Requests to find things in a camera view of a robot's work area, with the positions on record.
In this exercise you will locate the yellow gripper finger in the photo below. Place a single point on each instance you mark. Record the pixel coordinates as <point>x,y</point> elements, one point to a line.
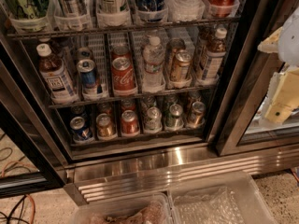
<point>270,44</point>
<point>283,95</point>

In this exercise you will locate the orange can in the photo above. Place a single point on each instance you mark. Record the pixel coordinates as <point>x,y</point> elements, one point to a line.
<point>181,66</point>
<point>196,113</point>
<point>105,108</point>
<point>105,126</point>
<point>173,45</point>
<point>193,96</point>

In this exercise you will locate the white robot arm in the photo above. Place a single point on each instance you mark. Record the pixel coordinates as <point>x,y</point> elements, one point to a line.
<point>288,52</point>

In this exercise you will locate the right fridge glass door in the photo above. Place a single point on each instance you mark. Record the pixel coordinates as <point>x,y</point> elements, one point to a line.
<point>248,83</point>

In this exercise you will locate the fridge glass door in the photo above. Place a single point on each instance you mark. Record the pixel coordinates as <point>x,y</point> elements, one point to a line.
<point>21,124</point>
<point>248,83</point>

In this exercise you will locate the silver green can front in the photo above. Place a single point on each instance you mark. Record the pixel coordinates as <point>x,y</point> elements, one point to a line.
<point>153,120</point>

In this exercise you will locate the silver green can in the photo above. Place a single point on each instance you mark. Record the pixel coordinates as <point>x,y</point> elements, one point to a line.
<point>153,120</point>
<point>148,102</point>

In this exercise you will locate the silver green can rear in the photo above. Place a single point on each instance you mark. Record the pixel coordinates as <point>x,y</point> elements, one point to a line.
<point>148,102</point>

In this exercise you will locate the red coca-cola can rear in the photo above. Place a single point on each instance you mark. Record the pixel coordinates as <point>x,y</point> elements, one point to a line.
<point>121,50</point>

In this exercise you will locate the red coca-cola can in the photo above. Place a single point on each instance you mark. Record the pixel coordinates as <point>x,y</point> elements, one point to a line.
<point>121,50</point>
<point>123,74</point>

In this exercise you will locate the red coca-cola can front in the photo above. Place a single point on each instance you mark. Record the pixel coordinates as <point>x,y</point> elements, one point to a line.
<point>123,74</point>

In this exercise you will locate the red can bottom rear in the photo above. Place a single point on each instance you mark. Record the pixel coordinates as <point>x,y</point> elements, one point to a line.
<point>128,104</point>

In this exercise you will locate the red can bottom front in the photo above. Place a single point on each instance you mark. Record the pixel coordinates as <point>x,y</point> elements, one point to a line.
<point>129,122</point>

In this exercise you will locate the blue can middle front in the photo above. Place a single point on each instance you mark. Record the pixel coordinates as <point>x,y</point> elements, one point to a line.
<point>89,77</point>

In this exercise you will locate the blue can middle rear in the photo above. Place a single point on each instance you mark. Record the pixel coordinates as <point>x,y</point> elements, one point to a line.
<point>84,53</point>

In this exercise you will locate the blue pepsi can bottom rear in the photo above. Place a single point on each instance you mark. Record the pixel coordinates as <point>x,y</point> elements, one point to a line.
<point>79,111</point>

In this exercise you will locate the blue pepsi can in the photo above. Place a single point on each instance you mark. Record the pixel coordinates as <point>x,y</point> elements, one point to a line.
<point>80,129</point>
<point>79,111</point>

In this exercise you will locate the blue pepsi can bottom front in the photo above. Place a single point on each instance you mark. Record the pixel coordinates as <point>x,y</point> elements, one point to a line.
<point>80,129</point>

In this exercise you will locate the green bottle top shelf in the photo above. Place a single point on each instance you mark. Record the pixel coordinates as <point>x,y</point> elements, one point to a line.
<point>26,0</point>

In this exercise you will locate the left fridge glass door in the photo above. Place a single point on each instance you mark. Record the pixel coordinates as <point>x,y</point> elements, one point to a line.
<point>21,124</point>

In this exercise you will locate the iced tea bottle right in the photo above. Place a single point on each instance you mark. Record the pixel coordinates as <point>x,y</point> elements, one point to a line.
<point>212,55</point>

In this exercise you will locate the iced tea bottle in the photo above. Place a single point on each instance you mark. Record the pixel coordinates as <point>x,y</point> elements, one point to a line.
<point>56,76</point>
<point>212,55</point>

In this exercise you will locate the clear plastic bin right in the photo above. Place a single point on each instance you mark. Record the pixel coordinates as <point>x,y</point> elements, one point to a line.
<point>232,198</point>

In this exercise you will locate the clear plastic bin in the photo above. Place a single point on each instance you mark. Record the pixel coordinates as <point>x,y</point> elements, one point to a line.
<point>232,198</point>
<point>141,209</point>

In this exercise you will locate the clear water bottle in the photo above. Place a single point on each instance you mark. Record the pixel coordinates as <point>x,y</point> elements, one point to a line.
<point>153,57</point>

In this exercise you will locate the clear plastic bin left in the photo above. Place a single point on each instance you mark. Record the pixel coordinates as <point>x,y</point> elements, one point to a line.
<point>141,209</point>

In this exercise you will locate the iced tea bottle left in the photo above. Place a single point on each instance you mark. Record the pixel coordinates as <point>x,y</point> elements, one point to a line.
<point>56,76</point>

